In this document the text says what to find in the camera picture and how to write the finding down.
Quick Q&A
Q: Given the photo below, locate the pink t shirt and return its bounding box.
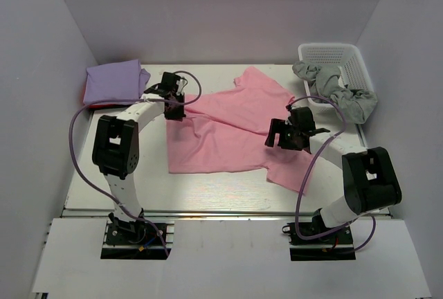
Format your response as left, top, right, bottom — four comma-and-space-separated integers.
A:
166, 67, 312, 192

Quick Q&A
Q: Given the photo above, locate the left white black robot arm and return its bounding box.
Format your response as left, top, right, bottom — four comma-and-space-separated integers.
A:
92, 72, 186, 223

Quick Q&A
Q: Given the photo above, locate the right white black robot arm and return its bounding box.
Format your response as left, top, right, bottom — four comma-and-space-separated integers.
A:
264, 105, 402, 240

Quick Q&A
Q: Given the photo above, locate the folded purple t shirt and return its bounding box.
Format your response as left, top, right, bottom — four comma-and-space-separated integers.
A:
84, 60, 151, 101

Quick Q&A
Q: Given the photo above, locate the grey crumpled t shirt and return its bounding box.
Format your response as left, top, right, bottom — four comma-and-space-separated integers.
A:
292, 60, 378, 124

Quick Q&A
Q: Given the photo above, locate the folded red t shirt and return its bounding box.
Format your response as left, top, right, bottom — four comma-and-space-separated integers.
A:
82, 89, 122, 109

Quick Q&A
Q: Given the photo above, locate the white plastic basket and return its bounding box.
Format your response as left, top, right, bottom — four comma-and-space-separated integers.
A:
298, 43, 374, 93

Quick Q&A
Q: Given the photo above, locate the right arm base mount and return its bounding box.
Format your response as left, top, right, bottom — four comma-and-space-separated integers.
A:
282, 214, 356, 262

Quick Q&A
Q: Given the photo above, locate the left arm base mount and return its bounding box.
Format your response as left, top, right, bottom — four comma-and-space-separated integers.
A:
100, 212, 174, 260

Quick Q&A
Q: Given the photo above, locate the aluminium table rail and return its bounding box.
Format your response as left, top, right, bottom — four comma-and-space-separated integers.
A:
60, 103, 392, 222

